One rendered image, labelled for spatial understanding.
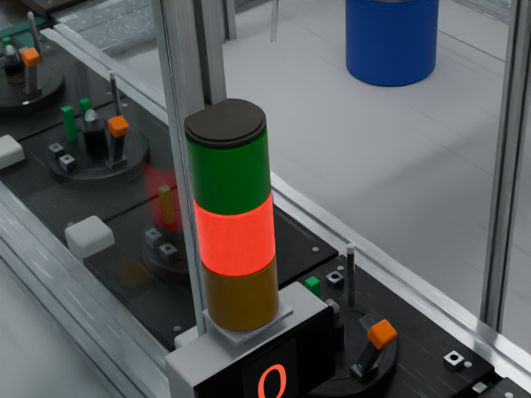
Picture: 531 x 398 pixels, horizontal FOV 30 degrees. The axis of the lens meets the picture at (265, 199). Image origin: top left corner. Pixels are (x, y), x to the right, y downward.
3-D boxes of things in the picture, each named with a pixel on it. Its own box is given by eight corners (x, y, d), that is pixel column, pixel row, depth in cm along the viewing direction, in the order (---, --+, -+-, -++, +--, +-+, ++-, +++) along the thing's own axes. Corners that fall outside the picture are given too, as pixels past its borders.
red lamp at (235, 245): (290, 253, 65) (287, 194, 63) (229, 287, 63) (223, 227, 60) (246, 219, 69) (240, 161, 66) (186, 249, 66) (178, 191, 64)
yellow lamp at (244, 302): (293, 309, 69) (291, 255, 66) (235, 343, 66) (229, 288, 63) (250, 272, 72) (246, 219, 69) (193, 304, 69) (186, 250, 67)
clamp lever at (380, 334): (378, 368, 99) (399, 333, 93) (363, 377, 98) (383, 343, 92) (355, 340, 100) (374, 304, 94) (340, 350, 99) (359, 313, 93)
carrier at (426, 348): (494, 380, 103) (504, 290, 95) (316, 506, 92) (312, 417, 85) (341, 264, 119) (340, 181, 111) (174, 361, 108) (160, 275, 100)
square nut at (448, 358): (465, 365, 102) (465, 358, 102) (453, 372, 101) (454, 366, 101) (453, 356, 103) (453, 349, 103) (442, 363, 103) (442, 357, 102)
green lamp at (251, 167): (287, 193, 62) (283, 128, 59) (223, 227, 60) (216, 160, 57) (240, 159, 66) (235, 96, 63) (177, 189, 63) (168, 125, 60)
